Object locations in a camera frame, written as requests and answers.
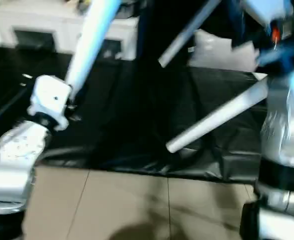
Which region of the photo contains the white flat board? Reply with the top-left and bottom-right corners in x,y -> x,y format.
253,72 -> 269,82

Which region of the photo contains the light grey pillow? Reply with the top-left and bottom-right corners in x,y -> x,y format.
188,29 -> 260,72

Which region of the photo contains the black work mat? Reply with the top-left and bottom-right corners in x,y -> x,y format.
0,46 -> 272,183

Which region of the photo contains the white glass-door cabinet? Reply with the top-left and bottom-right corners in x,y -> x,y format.
0,0 -> 139,61

